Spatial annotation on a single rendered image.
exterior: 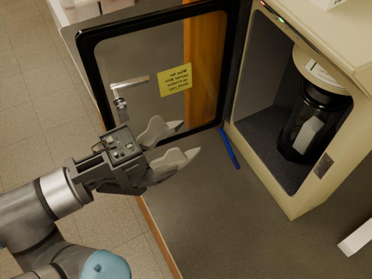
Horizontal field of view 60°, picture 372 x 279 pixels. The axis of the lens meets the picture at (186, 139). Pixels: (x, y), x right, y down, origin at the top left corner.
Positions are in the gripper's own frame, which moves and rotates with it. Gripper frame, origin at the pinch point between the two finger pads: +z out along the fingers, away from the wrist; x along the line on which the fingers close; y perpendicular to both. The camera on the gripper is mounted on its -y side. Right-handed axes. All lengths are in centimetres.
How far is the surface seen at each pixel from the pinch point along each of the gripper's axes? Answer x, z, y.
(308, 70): -2.5, 23.1, 7.4
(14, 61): 197, -53, -119
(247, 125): 9.5, 22.1, -24.0
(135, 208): 46, -17, -123
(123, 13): 82, 13, -30
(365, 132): -16.3, 23.0, 6.3
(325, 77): -5.5, 24.1, 7.8
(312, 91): -2.1, 26.9, -1.0
